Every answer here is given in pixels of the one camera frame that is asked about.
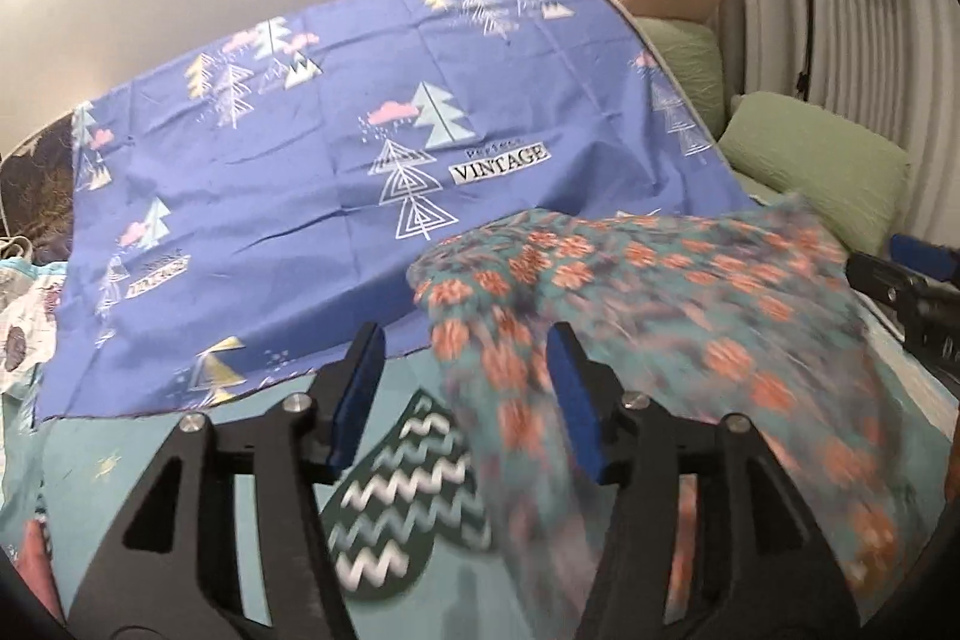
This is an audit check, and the blue tree-print sheet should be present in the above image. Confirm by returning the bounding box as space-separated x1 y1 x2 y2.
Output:
34 0 758 423

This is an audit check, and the large green pillow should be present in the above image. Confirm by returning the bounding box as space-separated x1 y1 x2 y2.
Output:
720 92 912 255

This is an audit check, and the teal bedspread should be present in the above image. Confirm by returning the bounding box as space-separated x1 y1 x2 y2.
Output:
0 265 960 640

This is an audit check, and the white patchwork quilt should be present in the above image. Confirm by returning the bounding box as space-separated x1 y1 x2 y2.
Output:
0 257 68 397

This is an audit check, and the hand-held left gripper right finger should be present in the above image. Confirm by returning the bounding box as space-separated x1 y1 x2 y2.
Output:
546 321 860 640

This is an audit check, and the pale pleated curtain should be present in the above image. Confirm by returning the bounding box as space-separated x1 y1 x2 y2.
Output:
660 0 960 281

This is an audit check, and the floral teal garment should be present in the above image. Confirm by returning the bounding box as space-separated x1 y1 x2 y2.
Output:
405 194 901 626

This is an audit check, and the coral folded cloth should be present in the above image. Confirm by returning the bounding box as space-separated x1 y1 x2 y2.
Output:
15 516 65 618

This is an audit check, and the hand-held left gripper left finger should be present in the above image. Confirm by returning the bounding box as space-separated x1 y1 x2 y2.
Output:
67 321 387 640

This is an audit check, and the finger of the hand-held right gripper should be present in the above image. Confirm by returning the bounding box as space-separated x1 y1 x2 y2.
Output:
891 235 958 280
846 250 925 313

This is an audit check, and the small green pillow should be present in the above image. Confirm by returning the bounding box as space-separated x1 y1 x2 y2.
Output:
637 17 725 139

